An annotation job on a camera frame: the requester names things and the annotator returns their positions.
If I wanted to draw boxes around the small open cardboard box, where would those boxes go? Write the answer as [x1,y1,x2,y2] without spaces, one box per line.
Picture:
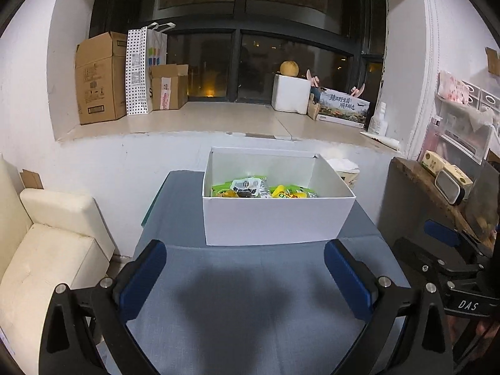
[149,64,189,111]

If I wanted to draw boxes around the dark wooden side table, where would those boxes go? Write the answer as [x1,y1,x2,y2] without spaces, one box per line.
[376,156,500,258]

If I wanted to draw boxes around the dark jerky snack packet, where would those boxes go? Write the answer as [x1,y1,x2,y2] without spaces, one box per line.
[230,177,268,198]

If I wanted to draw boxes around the white dotted paper bag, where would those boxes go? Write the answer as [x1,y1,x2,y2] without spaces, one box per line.
[125,22,175,116]

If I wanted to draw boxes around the rolled white paper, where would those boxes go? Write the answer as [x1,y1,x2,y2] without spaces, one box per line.
[360,131,400,152]

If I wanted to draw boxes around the white plastic bottle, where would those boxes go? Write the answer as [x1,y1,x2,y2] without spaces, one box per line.
[368,102,387,136]

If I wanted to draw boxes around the orange pumpkin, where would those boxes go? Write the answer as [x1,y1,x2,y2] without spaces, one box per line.
[280,60,299,77]

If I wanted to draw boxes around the white foam box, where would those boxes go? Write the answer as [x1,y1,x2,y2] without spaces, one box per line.
[271,75,311,115]

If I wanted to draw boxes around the cream small carton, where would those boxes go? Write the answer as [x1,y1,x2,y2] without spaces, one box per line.
[420,151,446,177]

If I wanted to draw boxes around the large brown cardboard box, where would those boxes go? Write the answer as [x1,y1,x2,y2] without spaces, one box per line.
[75,31,127,124]

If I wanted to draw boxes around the person right hand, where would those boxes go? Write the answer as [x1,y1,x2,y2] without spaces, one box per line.
[475,320,499,339]

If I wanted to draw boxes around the yellow snack bag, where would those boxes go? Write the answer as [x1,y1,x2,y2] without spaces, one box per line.
[269,185,309,198]

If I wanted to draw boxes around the green snack bag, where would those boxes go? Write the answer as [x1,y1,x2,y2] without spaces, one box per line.
[211,180,238,198]
[296,187,318,198]

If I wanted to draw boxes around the printed landscape gift box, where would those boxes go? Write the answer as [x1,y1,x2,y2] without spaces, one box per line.
[317,88,370,129]

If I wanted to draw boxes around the white cardboard storage box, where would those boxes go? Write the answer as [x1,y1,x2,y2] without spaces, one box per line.
[202,147,356,246]

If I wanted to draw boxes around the cream leather sofa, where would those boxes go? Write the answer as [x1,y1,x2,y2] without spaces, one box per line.
[1,161,115,374]

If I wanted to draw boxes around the green snack bag front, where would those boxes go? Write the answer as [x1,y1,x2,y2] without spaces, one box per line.
[211,180,238,198]

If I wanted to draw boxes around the tissue pack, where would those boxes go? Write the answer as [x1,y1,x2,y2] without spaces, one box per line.
[326,158,360,188]

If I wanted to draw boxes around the clear plastic drawer organizer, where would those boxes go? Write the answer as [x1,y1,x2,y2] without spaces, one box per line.
[419,70,499,165]

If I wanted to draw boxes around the pink toy figure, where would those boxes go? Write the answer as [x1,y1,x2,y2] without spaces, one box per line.
[306,69,320,88]

